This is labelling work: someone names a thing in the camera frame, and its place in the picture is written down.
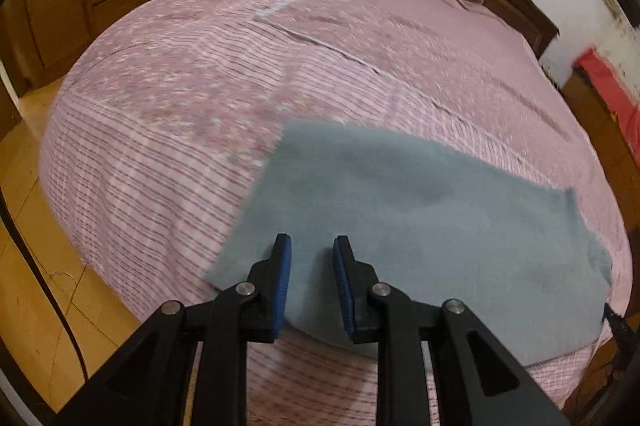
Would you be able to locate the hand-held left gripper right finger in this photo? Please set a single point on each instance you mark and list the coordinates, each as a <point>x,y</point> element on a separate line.
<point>343,291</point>

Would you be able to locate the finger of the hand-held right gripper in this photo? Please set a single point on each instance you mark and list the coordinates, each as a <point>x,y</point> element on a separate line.
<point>616,331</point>

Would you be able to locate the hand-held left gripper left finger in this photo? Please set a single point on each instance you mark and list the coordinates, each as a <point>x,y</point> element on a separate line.
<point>283,286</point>

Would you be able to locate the grey pants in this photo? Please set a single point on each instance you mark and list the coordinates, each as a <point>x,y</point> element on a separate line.
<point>400,216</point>

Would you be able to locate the wooden side cabinet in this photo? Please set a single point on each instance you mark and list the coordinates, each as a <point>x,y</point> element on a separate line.
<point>595,126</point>

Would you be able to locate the bed with pink floral bedspread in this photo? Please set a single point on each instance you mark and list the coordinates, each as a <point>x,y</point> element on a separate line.
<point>250,81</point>

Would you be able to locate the red cloth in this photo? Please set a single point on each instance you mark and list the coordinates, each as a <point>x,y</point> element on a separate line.
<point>612,86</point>

